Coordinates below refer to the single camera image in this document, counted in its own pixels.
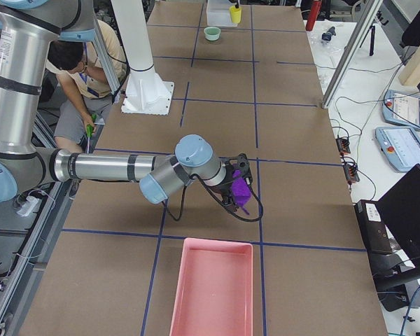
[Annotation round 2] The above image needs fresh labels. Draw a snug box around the white power strip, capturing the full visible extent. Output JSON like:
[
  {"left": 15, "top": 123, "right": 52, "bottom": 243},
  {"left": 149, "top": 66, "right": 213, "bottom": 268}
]
[{"left": 16, "top": 195, "right": 39, "bottom": 217}]

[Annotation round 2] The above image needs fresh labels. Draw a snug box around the upper teach pendant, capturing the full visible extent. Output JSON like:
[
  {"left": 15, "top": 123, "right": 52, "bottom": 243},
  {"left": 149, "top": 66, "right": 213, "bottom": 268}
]
[{"left": 382, "top": 90, "right": 420, "bottom": 131}]

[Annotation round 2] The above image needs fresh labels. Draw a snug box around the pale green bowl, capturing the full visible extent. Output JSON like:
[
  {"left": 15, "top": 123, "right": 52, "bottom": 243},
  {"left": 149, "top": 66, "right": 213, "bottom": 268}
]
[{"left": 204, "top": 26, "right": 221, "bottom": 41}]

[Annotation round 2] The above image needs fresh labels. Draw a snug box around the translucent white plastic box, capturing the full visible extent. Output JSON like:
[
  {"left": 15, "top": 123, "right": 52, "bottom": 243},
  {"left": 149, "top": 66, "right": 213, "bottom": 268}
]
[{"left": 206, "top": 0, "right": 238, "bottom": 27}]

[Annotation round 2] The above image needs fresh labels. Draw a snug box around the teach pendant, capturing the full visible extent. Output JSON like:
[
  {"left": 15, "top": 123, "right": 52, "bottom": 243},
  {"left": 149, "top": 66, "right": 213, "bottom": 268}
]
[
  {"left": 374, "top": 126, "right": 420, "bottom": 172},
  {"left": 382, "top": 90, "right": 420, "bottom": 131}
]

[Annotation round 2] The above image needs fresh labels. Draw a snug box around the black monitor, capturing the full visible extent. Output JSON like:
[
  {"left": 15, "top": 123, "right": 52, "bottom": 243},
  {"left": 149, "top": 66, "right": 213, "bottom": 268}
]
[{"left": 376, "top": 164, "right": 420, "bottom": 265}]

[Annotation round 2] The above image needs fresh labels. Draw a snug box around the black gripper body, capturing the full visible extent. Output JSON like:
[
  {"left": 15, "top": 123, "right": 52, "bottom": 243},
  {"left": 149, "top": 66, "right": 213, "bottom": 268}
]
[{"left": 210, "top": 153, "right": 253, "bottom": 196}]

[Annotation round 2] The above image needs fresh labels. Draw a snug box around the yellow plastic cup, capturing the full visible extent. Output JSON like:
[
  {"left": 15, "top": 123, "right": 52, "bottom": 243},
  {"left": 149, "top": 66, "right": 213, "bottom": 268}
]
[{"left": 229, "top": 6, "right": 242, "bottom": 25}]

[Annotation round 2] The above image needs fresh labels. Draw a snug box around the orange connector board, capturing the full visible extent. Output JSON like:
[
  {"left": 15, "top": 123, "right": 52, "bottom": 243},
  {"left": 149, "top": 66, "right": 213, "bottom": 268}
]
[{"left": 336, "top": 138, "right": 351, "bottom": 155}]

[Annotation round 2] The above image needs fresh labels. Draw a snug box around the pink plastic tray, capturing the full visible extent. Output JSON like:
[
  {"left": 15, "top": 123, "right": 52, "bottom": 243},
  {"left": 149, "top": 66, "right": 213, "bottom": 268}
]
[{"left": 169, "top": 237, "right": 253, "bottom": 335}]

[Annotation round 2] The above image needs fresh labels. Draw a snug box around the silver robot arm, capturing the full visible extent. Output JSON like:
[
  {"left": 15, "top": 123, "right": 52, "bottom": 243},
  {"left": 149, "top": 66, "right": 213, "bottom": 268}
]
[{"left": 0, "top": 1, "right": 253, "bottom": 213}]

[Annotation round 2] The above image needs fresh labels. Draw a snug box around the red bottle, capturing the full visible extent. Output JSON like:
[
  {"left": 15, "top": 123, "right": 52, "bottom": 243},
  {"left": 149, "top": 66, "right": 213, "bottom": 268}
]
[{"left": 305, "top": 0, "right": 322, "bottom": 32}]

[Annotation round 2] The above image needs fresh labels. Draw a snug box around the black box device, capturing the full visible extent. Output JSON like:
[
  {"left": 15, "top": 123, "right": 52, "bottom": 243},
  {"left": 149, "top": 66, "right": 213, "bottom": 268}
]
[{"left": 354, "top": 199, "right": 392, "bottom": 255}]

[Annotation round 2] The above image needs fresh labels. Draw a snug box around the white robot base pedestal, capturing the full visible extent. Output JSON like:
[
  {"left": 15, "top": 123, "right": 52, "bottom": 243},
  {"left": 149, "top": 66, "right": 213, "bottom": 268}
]
[{"left": 111, "top": 0, "right": 174, "bottom": 116}]

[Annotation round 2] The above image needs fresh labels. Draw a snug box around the aluminium frame post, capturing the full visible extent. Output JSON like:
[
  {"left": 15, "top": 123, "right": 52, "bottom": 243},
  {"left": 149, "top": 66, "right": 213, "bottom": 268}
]
[{"left": 321, "top": 0, "right": 383, "bottom": 109}]

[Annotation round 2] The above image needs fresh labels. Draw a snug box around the lower teach pendant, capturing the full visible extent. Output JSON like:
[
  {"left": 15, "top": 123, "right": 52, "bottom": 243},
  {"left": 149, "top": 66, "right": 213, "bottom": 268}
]
[{"left": 374, "top": 126, "right": 420, "bottom": 172}]

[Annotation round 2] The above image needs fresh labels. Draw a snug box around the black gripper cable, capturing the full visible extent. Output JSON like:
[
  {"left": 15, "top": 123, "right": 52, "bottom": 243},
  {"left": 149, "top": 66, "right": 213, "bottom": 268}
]
[{"left": 164, "top": 159, "right": 264, "bottom": 222}]

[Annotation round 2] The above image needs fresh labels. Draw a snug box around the purple microfibre cloth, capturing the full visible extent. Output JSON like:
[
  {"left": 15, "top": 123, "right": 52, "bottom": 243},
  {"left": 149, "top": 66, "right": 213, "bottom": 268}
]
[{"left": 232, "top": 169, "right": 251, "bottom": 215}]

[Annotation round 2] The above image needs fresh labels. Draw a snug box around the seated person in beige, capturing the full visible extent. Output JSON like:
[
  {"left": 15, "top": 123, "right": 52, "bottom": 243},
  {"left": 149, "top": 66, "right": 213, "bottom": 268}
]
[{"left": 45, "top": 40, "right": 113, "bottom": 153}]

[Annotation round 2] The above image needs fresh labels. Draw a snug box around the dark blue crumpled object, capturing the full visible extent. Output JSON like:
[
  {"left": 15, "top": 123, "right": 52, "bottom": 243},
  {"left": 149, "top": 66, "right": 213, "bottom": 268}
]
[{"left": 321, "top": 26, "right": 336, "bottom": 43}]

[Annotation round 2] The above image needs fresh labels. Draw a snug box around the green handled screwdriver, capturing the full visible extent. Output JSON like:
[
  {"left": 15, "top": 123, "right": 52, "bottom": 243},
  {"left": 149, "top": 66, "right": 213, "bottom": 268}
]
[{"left": 85, "top": 113, "right": 97, "bottom": 153}]

